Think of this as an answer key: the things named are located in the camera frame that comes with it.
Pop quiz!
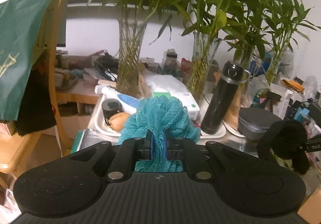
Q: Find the right glass vase bamboo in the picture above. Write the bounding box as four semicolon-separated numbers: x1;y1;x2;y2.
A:
223;0;281;84

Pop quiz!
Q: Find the black tape roll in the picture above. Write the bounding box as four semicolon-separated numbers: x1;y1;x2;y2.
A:
101;98;122;124

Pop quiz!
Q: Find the middle glass vase bamboo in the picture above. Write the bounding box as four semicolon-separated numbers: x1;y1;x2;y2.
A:
173;0;242;101

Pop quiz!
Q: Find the wooden chair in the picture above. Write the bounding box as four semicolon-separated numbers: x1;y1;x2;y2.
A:
1;0;72;178

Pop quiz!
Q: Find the white product box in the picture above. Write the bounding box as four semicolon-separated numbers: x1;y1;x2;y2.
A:
270;83;294;119

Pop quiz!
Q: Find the green white tissue box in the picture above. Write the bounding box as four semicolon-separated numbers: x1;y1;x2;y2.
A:
151;90;201;120

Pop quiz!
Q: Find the black thermos bottle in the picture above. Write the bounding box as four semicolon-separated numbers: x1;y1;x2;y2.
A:
200;61;251;135

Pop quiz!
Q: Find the left glass vase bamboo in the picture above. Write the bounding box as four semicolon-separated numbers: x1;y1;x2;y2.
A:
75;0;196;98

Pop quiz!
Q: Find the white plastic tray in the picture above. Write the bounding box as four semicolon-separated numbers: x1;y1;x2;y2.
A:
88;94;227;143

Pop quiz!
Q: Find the teal mesh bath loofah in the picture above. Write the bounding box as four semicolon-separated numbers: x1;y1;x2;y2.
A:
118;95;201;172

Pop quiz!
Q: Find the green hanging cloth bag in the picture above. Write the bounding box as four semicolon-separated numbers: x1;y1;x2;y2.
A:
1;0;59;121

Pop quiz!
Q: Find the brown paper bag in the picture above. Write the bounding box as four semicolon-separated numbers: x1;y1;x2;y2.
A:
224;90;241;131

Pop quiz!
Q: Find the glass vase bamboo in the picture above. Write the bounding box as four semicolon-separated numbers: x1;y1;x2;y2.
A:
75;0;196;98
223;0;281;84
173;0;242;101

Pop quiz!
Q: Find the far right bamboo vase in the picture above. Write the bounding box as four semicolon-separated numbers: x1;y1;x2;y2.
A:
264;0;320;84

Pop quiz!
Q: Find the grey zippered hard case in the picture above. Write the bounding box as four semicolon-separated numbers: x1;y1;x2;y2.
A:
238;107;282;141

